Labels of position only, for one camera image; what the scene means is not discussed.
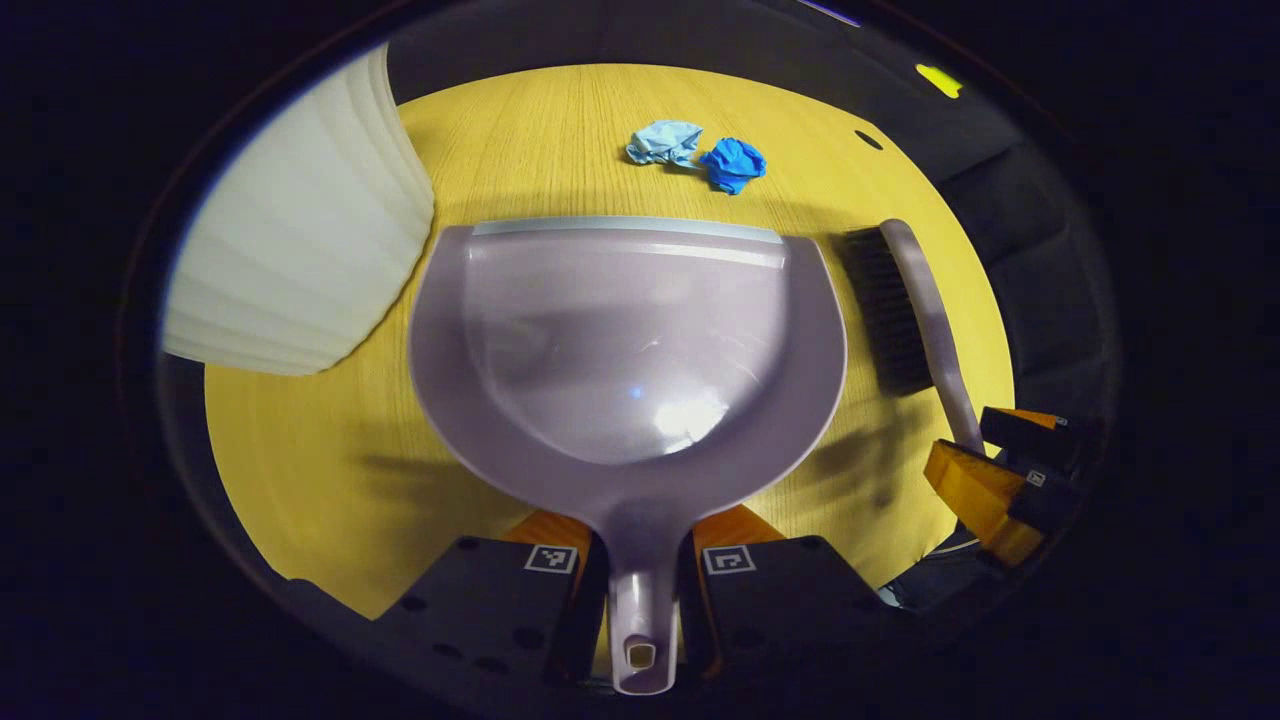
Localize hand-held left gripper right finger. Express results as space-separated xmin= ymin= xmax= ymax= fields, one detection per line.
xmin=680 ymin=505 xmax=901 ymax=691

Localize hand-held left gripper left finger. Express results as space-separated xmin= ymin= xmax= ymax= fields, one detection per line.
xmin=375 ymin=510 xmax=611 ymax=691

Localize small pink broom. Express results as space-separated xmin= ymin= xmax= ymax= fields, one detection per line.
xmin=837 ymin=218 xmax=987 ymax=456

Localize pink dustpan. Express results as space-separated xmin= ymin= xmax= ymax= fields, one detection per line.
xmin=408 ymin=215 xmax=849 ymax=697

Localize dark blue paper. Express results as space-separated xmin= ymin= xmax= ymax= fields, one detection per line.
xmin=699 ymin=137 xmax=769 ymax=196

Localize white garbage bin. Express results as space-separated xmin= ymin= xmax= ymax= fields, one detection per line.
xmin=160 ymin=45 xmax=437 ymax=377

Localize light blue paper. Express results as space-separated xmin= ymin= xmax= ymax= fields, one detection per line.
xmin=626 ymin=120 xmax=705 ymax=168

